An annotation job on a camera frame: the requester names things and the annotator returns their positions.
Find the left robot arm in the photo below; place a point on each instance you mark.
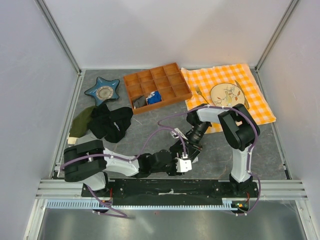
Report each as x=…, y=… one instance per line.
x=89, y=162

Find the black underwear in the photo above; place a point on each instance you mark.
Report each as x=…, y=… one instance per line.
x=110, y=125

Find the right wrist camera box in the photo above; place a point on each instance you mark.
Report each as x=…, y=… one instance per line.
x=176, y=134

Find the wooden divided tray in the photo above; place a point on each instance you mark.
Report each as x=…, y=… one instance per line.
x=165, y=79

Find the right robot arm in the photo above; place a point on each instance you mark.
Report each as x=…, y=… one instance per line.
x=241, y=133

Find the blue star-shaped dish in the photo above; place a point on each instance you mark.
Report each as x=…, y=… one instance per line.
x=103, y=90

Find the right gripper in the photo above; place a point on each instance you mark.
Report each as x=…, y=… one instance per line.
x=193, y=151

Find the beige floral plate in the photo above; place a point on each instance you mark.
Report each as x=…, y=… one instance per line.
x=227, y=95

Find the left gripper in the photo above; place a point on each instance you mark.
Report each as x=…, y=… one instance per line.
x=173, y=172

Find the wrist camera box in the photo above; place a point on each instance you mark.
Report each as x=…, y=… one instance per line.
x=183, y=165
x=176, y=134

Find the grey cable duct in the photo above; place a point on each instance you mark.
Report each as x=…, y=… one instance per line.
x=90, y=204

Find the blue rolled underwear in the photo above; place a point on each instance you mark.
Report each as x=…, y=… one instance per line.
x=153, y=98

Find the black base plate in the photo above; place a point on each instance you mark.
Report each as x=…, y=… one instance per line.
x=173, y=192

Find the orange checkered cloth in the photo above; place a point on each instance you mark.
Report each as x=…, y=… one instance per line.
x=237, y=74

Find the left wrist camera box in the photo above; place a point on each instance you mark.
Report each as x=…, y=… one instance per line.
x=183, y=165

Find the grey rolled underwear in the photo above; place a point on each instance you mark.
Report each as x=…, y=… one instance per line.
x=139, y=102

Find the olive green underwear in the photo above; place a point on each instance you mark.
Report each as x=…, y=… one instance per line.
x=79, y=126

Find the gold fork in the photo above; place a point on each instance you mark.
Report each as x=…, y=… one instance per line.
x=199, y=92

